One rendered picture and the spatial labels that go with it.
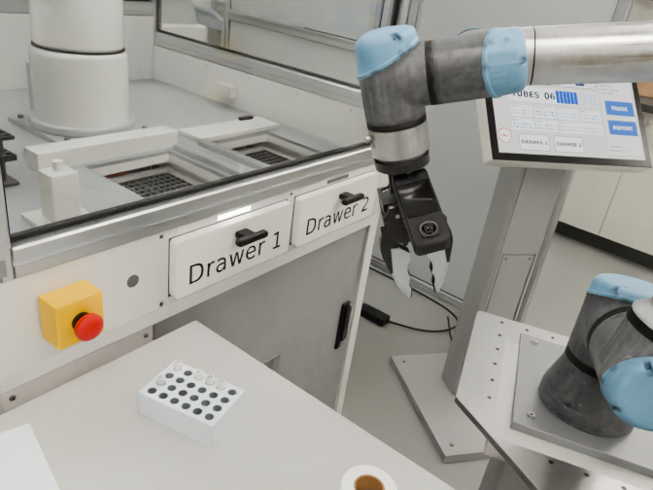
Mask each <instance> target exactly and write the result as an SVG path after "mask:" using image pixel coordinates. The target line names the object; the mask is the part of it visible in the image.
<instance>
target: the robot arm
mask: <svg viewBox="0 0 653 490"><path fill-rule="evenodd" d="M355 52H356V60H357V67H358V75H357V78H358V80H359V81H360V87H361V98H362V103H363V109H364V114H365V119H366V125H367V130H368V133H369V134H370V135H366V136H364V142H365V143H366V144H367V143H370V147H371V153H372V156H373V157H374V163H375V168H376V170H377V171H378V172H380V173H383V174H388V178H389V183H388V185H387V186H386V187H382V188H377V192H378V198H379V204H380V210H381V215H382V221H383V224H384V226H383V227H380V229H381V236H380V238H379V246H380V251H381V254H382V257H383V260H384V262H385V264H386V266H387V267H388V269H389V271H390V273H391V274H392V276H393V278H394V280H395V282H396V284H397V286H398V288H399V289H400V290H401V291H402V292H403V293H404V294H405V295H406V296H407V297H408V298H411V296H412V288H411V285H410V283H409V281H410V274H409V271H408V265H409V264H410V262H411V255H410V252H409V249H408V248H407V247H405V246H407V244H408V243H409V242H411V244H412V247H413V250H414V252H415V254H416V255H417V256H423V255H426V256H427V258H428V259H429V260H430V271H431V273H432V277H431V282H432V285H433V289H434V292H435V293H438V292H439V290H440V288H441V286H442V284H443V282H444V279H445V276H446V273H447V269H448V264H449V261H450V257H451V252H452V246H453V235H452V231H451V230H450V228H449V226H448V224H447V217H446V215H445V214H443V212H442V210H441V207H440V205H439V202H438V199H437V197H436V194H435V191H434V189H433V186H432V183H431V181H430V176H429V174H428V172H427V170H426V169H425V168H423V167H425V166H426V165H427V164H428V163H429V162H430V153H429V148H430V137H429V128H428V119H427V114H426V106H429V105H431V106H432V105H440V104H447V103H454V102H462V101H468V100H475V99H482V98H490V97H493V98H500V97H502V96H503V95H507V94H513V93H518V92H521V91H522V90H524V89H525V87H526V86H539V85H574V84H609V83H644V82H653V20H638V21H619V22H601V23H583V24H565V25H546V26H528V27H518V26H512V27H504V28H499V27H494V28H491V29H484V28H477V27H475V28H469V29H467V30H464V31H462V32H461V33H459V34H458V35H457V36H452V37H446V38H441V39H435V40H428V41H426V40H425V41H419V37H417V34H416V30H415V28H414V27H413V26H411V25H397V26H394V25H393V26H387V27H382V28H378V29H375V30H371V31H369V32H366V33H364V34H362V35H361V36H360V37H359V39H358V40H357V41H356V43H355ZM421 168H422V169H421ZM387 189H389V190H388V191H386V190H387ZM383 191H384V192H383ZM400 243H402V244H403V245H401V244H400ZM586 293H587V295H586V297H585V299H584V301H583V304H582V307H581V309H580V312H579V314H578V317H577V319H576V322H575V325H574V327H573V330H572V332H571V335H570V338H569V340H568V343H567V347H566V349H565V352H564V353H563V354H562V355H561V356H560V357H559V358H558V359H557V360H556V361H555V363H554V364H553V365H552V366H551V367H550V368H549V369H547V370H546V371H545V372H544V374H543V376H542V378H541V381H540V383H539V386H538V393H539V396H540V398H541V400H542V402H543V403H544V404H545V406H546V407H547V408H548V409H549V410H550V411H551V412H552V413H553V414H554V415H556V416H557V417H558V418H559V419H561V420H562V421H564V422H565V423H567V424H569V425H571V427H573V428H575V429H577V430H580V431H582V432H585V433H587V434H590V435H594V436H598V437H603V438H621V437H624V436H626V435H628V434H629V433H630V432H631V431H632V430H633V428H634V427H636V428H639V429H642V430H645V431H650V432H653V284H652V283H649V282H646V281H643V280H640V279H637V278H634V277H630V276H626V275H621V274H614V273H603V274H599V275H597V276H596V277H595V278H594V279H593V281H592V283H591V285H590V287H589V289H588V290H586Z"/></svg>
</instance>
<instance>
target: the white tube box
mask: <svg viewBox="0 0 653 490"><path fill-rule="evenodd" d="M173 363H174V362H173ZM173 363H172V364H171V365H169V366H168V367H167V368H166V369H164V370H163V371H162V372H161V373H160V374H164V375H165V385H163V386H157V384H156V377H155V378H154V379H153V380H151V381H150V382H149V383H148V384H147V385H146V386H144V387H143V388H142V389H141V390H140V391H139V392H138V413H141V414H143V415H145V416H147V417H149V418H151V419H153V420H155V421H156V422H159V423H161V424H163V425H165V426H167V427H169V428H171V429H173V430H175V431H178V432H180V433H182V434H184V435H186V436H188V437H190V438H193V439H195V440H198V441H200V442H202V443H204V444H206V445H208V446H210V447H212V446H213V445H214V444H215V442H216V441H217V440H218V439H219V438H220V437H221V436H222V434H223V433H224V432H225V431H226V430H227V429H228V427H229V426H230V425H231V424H232V423H233V422H234V420H235V419H236V418H237V417H238V416H239V415H240V414H241V412H242V411H243V410H244V402H245V392H246V391H245V390H243V389H241V388H239V387H236V386H234V385H232V384H229V383H227V382H225V388H224V390H222V391H220V390H218V389H217V381H218V379H219V378H216V377H215V380H214V385H211V386H208V385H206V375H207V373H205V372H203V379H202V380H200V381H197V380H195V378H194V373H195V371H196V369H195V368H193V367H189V366H187V365H185V364H182V370H180V371H175V370H174V369H173Z"/></svg>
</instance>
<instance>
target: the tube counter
mask: <svg viewBox="0 0 653 490"><path fill-rule="evenodd" d="M542 90H543V97H544V103H552V104H563V105H574V106H586V107H597V108H600V102H599V96H598V94H597V93H591V92H581V91H571V90H560V89H550V88H543V89H542Z"/></svg>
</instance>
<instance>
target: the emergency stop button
mask: <svg viewBox="0 0 653 490"><path fill-rule="evenodd" d="M103 326H104V321H103V319H102V317H101V316H99V315H98V314H96V313H88V314H86V315H84V316H83V317H81V318H80V319H79V321H78V322H77V323H76V326H75V329H74V332H75V336H76V337H77V338H78V339H79V340H81V341H90V340H93V339H95V338H96V337H97V336H99V335H100V333H101V332H102V329H103Z"/></svg>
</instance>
